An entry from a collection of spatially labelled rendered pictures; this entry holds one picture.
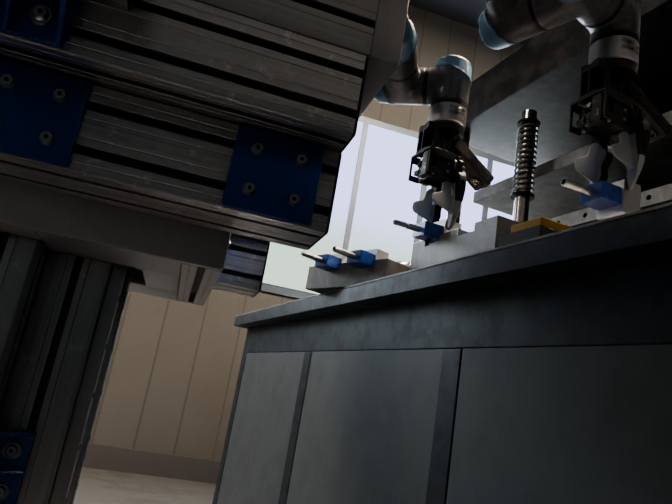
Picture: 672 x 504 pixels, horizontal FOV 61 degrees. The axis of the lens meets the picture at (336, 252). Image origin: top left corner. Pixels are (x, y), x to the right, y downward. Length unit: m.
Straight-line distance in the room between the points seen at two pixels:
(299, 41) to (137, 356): 3.02
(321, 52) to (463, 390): 0.54
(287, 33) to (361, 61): 0.08
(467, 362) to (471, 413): 0.08
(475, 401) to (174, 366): 2.76
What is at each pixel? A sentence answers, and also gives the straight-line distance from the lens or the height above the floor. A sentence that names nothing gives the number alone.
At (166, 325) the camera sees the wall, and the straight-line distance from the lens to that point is 3.50.
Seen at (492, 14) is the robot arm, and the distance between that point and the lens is 1.10.
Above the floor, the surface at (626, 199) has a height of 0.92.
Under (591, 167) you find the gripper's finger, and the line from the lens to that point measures 1.02.
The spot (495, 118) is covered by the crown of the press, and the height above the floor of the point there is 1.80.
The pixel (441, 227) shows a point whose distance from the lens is 1.09.
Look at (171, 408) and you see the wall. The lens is 3.50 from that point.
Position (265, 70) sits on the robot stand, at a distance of 0.58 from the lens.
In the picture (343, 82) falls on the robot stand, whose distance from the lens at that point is 0.59.
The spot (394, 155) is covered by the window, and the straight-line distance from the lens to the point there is 4.03.
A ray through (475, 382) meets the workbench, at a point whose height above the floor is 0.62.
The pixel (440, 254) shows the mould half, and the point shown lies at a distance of 1.06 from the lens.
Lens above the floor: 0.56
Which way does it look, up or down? 14 degrees up
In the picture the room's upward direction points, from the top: 10 degrees clockwise
